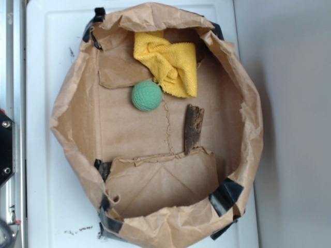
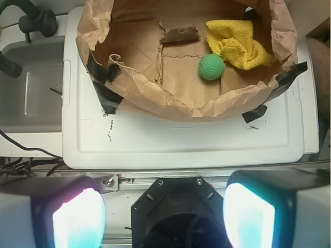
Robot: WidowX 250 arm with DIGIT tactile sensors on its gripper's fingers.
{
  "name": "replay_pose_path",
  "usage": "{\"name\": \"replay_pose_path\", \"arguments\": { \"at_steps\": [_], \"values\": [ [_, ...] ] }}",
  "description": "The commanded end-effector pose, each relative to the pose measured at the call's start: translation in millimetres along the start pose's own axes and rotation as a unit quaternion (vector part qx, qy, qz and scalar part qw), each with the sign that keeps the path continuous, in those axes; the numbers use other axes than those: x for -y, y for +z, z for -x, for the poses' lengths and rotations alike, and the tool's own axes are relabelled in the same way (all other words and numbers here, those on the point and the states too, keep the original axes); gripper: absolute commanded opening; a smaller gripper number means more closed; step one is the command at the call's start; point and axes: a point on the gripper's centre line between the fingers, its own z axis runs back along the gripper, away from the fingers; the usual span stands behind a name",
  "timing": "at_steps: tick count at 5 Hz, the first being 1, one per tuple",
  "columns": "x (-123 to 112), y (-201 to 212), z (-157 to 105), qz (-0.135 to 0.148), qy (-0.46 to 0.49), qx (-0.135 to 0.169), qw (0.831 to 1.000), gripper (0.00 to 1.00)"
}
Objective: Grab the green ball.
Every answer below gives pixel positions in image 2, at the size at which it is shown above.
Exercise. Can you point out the crumpled brown paper bag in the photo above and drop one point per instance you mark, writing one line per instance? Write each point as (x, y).
(162, 80)

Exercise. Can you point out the black octagonal mount plate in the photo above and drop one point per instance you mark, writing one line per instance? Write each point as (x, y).
(179, 212)

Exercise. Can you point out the dark grey faucet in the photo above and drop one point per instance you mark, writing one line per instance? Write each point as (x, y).
(36, 19)

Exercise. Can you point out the dark brown cardboard scrap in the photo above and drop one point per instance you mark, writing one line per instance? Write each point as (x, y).
(180, 35)

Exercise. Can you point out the grey plastic sink basin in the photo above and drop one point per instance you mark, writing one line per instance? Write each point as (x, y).
(32, 102)

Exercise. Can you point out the yellow microfiber cloth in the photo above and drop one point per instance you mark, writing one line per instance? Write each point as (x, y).
(233, 41)

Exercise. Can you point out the black tape strip right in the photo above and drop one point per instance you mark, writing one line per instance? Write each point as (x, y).
(286, 79)

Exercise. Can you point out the aluminium extrusion rail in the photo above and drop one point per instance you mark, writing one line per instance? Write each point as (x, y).
(111, 182)

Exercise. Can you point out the small black tape piece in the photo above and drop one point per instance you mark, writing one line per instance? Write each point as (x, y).
(254, 114)

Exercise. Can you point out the green dimpled ball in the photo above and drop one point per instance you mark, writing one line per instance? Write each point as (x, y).
(211, 67)

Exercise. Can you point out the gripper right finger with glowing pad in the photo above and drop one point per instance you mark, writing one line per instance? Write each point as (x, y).
(278, 208)

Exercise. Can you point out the black tape strip left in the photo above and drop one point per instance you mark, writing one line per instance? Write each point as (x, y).
(108, 99)

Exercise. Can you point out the white plastic bin lid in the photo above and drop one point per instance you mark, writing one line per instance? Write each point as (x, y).
(92, 139)

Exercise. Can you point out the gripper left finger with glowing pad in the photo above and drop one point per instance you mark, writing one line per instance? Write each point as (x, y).
(51, 212)

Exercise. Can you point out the black tape strip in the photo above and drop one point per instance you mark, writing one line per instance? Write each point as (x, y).
(108, 99)
(286, 79)

